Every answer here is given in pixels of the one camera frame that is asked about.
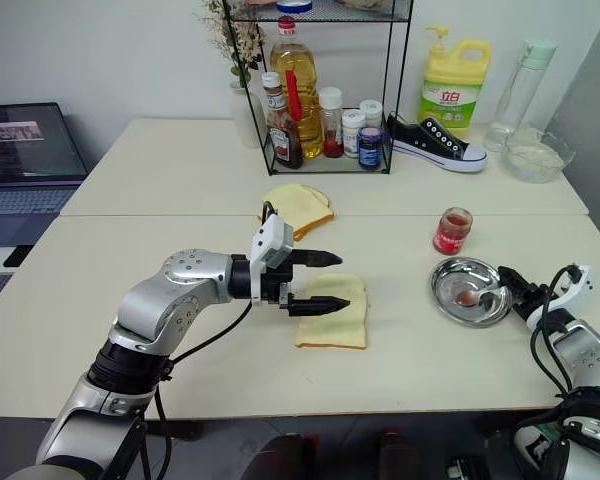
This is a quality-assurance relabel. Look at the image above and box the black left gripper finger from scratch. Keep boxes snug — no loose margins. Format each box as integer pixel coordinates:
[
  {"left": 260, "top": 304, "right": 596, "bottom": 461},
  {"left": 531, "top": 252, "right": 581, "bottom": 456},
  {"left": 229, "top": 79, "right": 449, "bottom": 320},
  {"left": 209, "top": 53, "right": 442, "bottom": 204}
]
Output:
[
  {"left": 286, "top": 294, "right": 352, "bottom": 319},
  {"left": 299, "top": 248, "right": 344, "bottom": 269}
]

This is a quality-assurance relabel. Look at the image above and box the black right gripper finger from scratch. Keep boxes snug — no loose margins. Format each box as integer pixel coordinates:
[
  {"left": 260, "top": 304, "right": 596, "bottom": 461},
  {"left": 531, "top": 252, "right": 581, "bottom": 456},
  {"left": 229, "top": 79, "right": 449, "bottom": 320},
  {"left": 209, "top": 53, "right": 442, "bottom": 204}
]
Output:
[
  {"left": 481, "top": 291, "right": 516, "bottom": 312},
  {"left": 497, "top": 265, "right": 526, "bottom": 294}
]

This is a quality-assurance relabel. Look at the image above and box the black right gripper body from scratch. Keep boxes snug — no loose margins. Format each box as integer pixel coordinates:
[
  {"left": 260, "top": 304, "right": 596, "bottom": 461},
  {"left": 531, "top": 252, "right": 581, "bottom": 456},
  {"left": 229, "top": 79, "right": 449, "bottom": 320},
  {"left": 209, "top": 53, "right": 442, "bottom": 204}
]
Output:
[{"left": 510, "top": 279, "right": 557, "bottom": 322}]

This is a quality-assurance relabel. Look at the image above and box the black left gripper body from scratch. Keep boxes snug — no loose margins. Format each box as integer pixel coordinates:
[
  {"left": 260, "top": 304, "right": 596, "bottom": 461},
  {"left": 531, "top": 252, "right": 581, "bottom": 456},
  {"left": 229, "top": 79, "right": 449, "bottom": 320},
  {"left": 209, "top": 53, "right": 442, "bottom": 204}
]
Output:
[{"left": 260, "top": 248, "right": 305, "bottom": 310}]

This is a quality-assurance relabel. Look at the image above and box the single white bread slice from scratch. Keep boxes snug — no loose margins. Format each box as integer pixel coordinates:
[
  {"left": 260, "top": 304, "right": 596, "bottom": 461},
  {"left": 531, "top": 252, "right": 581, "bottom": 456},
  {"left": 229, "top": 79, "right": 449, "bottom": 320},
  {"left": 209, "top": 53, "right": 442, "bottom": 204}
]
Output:
[{"left": 292, "top": 272, "right": 369, "bottom": 352}]

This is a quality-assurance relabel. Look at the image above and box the stacked toast bread slice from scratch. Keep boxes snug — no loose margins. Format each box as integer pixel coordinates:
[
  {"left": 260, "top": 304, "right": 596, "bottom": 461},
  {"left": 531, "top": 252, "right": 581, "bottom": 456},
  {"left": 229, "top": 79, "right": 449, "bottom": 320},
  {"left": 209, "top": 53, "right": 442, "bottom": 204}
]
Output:
[
  {"left": 302, "top": 184, "right": 331, "bottom": 208},
  {"left": 257, "top": 183, "right": 337, "bottom": 242}
]

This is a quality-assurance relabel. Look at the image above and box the open red jam jar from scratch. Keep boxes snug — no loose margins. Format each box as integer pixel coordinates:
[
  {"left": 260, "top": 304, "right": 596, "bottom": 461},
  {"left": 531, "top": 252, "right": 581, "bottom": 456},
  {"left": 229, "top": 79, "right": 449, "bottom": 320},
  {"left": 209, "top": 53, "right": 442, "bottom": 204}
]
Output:
[{"left": 432, "top": 206, "right": 474, "bottom": 257}]

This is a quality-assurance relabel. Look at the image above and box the round metal dish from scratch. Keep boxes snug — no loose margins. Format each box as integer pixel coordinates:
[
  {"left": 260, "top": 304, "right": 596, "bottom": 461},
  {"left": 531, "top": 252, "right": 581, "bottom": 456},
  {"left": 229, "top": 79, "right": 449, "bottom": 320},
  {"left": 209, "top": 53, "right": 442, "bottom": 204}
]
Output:
[{"left": 428, "top": 256, "right": 513, "bottom": 329}]

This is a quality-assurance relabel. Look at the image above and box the blue jar with pink lid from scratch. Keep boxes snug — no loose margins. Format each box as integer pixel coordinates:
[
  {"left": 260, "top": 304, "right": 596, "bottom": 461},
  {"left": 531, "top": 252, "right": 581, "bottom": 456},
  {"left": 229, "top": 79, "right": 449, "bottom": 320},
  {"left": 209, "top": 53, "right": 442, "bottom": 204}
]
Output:
[{"left": 357, "top": 125, "right": 385, "bottom": 170}]

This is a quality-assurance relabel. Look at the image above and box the clear glass bowl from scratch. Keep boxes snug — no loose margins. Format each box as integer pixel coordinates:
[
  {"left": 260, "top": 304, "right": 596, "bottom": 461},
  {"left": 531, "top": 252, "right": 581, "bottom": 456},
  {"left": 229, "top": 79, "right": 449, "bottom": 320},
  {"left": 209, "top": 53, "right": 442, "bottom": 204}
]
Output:
[{"left": 501, "top": 126, "right": 577, "bottom": 186}]

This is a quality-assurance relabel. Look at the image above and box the ketchup bottle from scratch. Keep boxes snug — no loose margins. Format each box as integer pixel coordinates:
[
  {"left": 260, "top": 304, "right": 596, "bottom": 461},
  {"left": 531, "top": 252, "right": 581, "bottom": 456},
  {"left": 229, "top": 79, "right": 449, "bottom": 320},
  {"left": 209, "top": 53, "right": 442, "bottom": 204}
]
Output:
[{"left": 260, "top": 71, "right": 305, "bottom": 171}]

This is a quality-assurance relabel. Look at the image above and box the white jar with pale lid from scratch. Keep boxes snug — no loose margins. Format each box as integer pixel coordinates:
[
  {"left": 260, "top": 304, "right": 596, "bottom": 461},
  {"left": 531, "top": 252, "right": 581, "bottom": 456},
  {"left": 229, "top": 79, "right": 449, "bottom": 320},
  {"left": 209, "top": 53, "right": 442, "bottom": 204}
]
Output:
[
  {"left": 358, "top": 99, "right": 385, "bottom": 129},
  {"left": 340, "top": 109, "right": 367, "bottom": 160}
]

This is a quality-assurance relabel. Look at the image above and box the red spice shaker bottle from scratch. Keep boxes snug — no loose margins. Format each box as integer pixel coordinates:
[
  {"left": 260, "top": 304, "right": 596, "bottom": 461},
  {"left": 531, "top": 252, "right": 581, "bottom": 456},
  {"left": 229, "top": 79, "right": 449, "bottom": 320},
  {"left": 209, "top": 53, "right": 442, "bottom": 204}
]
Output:
[{"left": 318, "top": 86, "right": 344, "bottom": 159}]

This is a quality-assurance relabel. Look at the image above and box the white vase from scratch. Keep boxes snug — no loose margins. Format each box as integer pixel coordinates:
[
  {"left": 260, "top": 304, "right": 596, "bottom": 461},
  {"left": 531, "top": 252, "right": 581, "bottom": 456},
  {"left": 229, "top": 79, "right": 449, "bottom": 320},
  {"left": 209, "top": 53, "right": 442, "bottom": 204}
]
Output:
[{"left": 228, "top": 81, "right": 270, "bottom": 151}]

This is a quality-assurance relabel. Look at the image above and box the black canvas sneaker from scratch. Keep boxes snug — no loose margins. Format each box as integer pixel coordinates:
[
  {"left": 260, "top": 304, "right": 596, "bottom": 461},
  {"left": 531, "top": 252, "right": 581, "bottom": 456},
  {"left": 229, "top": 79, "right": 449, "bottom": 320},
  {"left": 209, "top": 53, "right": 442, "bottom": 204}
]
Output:
[{"left": 385, "top": 111, "right": 489, "bottom": 174}]

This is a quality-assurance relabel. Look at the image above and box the clear bottle with green cap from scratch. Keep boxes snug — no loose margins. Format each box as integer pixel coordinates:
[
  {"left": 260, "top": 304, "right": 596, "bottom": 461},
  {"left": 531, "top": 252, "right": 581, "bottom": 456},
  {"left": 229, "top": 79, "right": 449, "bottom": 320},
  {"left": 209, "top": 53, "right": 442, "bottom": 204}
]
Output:
[{"left": 481, "top": 36, "right": 559, "bottom": 154}]

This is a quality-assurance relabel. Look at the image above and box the large cooking oil bottle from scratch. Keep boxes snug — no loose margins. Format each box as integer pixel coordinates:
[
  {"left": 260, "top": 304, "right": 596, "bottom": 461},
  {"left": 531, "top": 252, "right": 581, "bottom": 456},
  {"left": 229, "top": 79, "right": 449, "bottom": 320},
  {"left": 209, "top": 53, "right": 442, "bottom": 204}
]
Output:
[{"left": 269, "top": 15, "right": 320, "bottom": 161}]

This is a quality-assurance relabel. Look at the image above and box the yellow dish soap bottle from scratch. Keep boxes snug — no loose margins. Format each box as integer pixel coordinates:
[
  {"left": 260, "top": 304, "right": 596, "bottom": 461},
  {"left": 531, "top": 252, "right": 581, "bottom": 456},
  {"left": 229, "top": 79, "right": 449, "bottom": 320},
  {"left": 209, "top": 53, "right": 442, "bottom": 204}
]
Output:
[{"left": 418, "top": 25, "right": 493, "bottom": 142}]

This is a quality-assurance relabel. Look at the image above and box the dried flower bunch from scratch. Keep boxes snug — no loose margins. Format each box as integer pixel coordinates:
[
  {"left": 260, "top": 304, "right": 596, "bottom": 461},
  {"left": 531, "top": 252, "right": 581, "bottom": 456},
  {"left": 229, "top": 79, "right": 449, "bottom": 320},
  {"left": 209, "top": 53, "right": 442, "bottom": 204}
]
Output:
[{"left": 199, "top": 0, "right": 267, "bottom": 87}]

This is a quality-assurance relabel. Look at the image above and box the blue round tin lid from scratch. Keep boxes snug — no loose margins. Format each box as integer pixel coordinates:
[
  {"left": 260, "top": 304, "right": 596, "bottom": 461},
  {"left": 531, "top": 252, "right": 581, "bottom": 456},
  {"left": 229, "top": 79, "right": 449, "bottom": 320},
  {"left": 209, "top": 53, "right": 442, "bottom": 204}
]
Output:
[{"left": 275, "top": 0, "right": 314, "bottom": 16}]

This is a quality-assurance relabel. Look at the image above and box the black phone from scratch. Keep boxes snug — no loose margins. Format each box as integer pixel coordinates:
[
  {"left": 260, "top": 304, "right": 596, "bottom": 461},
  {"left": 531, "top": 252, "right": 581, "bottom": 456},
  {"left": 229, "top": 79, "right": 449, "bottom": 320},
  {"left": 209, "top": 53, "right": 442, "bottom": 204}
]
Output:
[{"left": 2, "top": 244, "right": 30, "bottom": 269}]

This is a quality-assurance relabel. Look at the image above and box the open grey laptop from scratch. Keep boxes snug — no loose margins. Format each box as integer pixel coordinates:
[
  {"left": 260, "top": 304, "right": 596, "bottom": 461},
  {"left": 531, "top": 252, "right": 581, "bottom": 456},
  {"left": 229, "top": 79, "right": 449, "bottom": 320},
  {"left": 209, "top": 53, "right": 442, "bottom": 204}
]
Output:
[{"left": 0, "top": 101, "right": 90, "bottom": 249}]

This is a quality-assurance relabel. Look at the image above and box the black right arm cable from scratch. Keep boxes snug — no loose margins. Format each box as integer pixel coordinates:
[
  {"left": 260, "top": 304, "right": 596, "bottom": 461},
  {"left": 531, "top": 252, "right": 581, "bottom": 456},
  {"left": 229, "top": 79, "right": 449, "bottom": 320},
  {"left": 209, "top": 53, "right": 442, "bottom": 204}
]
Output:
[{"left": 529, "top": 263, "right": 584, "bottom": 402}]

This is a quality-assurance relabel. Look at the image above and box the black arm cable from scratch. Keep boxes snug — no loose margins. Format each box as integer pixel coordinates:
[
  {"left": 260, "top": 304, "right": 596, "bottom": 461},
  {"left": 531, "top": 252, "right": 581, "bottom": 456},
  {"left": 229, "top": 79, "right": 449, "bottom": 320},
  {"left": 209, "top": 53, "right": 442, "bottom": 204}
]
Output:
[
  {"left": 152, "top": 300, "right": 255, "bottom": 480},
  {"left": 529, "top": 263, "right": 584, "bottom": 402}
]

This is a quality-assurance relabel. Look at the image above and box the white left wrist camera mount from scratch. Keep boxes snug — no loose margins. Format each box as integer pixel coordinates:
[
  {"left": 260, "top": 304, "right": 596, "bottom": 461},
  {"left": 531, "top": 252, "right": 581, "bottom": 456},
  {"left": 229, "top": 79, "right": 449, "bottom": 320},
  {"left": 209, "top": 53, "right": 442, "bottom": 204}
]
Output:
[{"left": 249, "top": 212, "right": 297, "bottom": 307}]

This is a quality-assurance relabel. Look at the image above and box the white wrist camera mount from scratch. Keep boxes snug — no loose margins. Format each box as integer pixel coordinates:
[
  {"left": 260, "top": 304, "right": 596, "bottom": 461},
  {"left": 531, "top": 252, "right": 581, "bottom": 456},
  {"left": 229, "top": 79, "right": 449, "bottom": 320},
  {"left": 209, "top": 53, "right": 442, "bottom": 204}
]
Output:
[
  {"left": 249, "top": 212, "right": 297, "bottom": 307},
  {"left": 525, "top": 264, "right": 599, "bottom": 330}
]

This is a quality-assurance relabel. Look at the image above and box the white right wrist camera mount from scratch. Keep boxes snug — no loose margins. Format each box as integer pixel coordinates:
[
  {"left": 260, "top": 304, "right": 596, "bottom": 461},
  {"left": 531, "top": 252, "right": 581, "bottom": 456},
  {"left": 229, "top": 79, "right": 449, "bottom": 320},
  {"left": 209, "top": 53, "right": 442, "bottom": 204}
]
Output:
[{"left": 525, "top": 264, "right": 599, "bottom": 330}]

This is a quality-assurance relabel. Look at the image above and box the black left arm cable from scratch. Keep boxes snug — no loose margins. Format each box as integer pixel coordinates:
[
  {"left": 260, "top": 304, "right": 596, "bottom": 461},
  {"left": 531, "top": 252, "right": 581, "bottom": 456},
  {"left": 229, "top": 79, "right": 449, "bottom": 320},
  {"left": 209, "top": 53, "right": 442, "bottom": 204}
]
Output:
[{"left": 152, "top": 300, "right": 255, "bottom": 480}]

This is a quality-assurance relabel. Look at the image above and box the black wire shelf rack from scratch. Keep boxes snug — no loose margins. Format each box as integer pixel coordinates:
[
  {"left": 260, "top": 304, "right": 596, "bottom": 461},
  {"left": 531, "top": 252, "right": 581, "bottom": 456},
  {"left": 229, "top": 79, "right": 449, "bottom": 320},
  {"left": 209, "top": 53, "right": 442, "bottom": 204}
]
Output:
[{"left": 220, "top": 0, "right": 415, "bottom": 177}]

